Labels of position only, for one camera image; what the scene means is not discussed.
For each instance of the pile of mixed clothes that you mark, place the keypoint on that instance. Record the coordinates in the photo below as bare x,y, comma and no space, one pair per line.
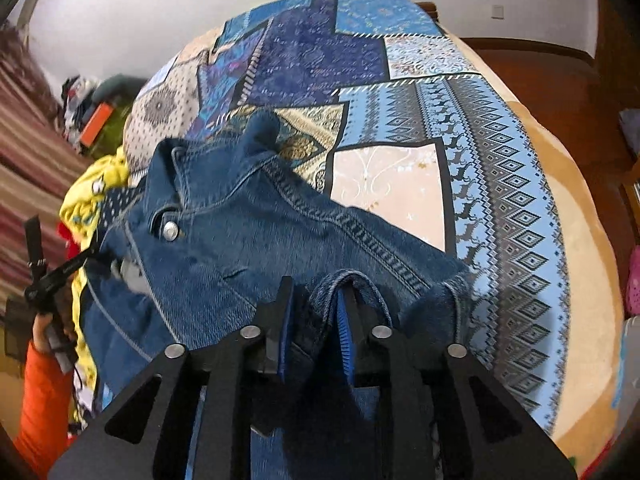
80,95

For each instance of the orange box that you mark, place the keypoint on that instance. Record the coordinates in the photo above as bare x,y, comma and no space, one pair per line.
95,125

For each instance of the person's left forearm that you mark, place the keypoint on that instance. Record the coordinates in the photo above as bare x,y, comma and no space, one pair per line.
42,410

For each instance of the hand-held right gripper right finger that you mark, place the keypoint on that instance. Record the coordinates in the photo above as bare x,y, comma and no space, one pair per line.
345,332

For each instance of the red plush cloth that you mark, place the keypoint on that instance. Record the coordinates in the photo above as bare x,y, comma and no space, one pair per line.
62,232

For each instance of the green patterned cabinet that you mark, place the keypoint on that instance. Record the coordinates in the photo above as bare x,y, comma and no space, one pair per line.
114,132

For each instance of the pink clog shoe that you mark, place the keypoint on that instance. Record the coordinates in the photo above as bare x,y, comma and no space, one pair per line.
633,280

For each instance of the navy polka dot cloth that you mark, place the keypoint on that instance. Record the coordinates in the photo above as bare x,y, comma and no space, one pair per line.
117,202

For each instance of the striped red beige curtain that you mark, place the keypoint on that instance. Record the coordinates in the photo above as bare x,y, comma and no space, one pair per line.
30,160

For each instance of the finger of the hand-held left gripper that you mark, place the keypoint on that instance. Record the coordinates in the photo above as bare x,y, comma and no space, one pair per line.
75,266
34,242

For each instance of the person's left hand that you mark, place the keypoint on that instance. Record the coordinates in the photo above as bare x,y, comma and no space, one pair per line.
42,327

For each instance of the blue denim jacket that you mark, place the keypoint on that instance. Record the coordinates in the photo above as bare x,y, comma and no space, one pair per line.
225,240

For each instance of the yellow printed cloth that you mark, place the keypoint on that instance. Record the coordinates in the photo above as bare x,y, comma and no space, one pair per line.
100,180

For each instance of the blue patchwork printed blanket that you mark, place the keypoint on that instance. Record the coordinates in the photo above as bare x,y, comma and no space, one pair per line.
390,110

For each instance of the wooden bed frame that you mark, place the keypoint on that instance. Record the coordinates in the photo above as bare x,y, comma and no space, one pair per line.
428,11

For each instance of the white wall socket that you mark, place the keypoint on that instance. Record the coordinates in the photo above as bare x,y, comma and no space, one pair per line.
497,10

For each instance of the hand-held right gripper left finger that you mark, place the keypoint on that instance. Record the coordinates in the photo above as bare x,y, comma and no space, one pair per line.
284,345

